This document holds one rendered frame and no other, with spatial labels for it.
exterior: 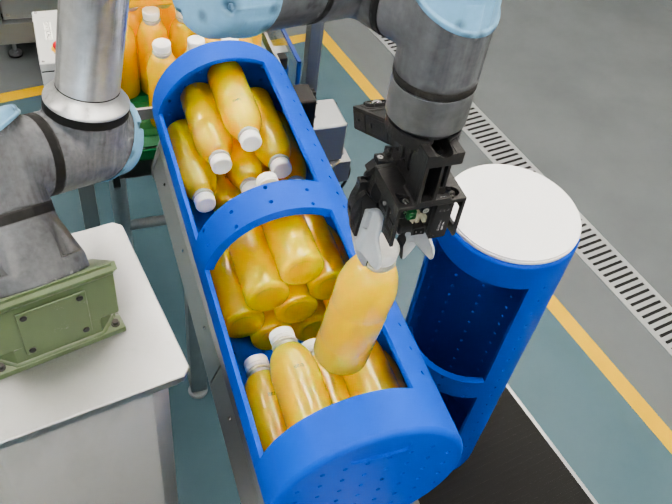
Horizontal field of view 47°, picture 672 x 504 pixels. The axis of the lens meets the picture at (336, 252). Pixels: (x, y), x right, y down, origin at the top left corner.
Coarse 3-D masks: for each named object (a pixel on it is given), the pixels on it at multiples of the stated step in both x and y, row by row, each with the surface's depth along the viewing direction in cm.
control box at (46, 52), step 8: (32, 16) 170; (40, 16) 170; (48, 16) 170; (56, 16) 170; (40, 24) 168; (48, 24) 168; (56, 24) 168; (40, 32) 166; (48, 32) 166; (40, 40) 164; (48, 40) 164; (40, 48) 162; (48, 48) 162; (40, 56) 160; (48, 56) 161; (40, 64) 159; (48, 64) 159; (48, 72) 161; (48, 80) 162
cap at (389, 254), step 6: (384, 240) 87; (396, 240) 87; (384, 246) 86; (396, 246) 86; (384, 252) 85; (390, 252) 86; (396, 252) 86; (384, 258) 85; (390, 258) 85; (396, 258) 87; (384, 264) 86; (390, 264) 86
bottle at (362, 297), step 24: (360, 264) 88; (336, 288) 91; (360, 288) 88; (384, 288) 88; (336, 312) 92; (360, 312) 89; (384, 312) 91; (336, 336) 94; (360, 336) 93; (336, 360) 97; (360, 360) 97
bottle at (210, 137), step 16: (192, 96) 150; (208, 96) 150; (192, 112) 147; (208, 112) 146; (192, 128) 146; (208, 128) 143; (224, 128) 145; (208, 144) 142; (224, 144) 143; (208, 160) 143
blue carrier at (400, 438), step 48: (240, 48) 148; (288, 96) 144; (288, 192) 122; (336, 192) 130; (192, 240) 130; (384, 336) 128; (240, 384) 111; (432, 384) 108; (288, 432) 100; (336, 432) 96; (384, 432) 96; (432, 432) 100; (288, 480) 97; (336, 480) 101; (384, 480) 106; (432, 480) 112
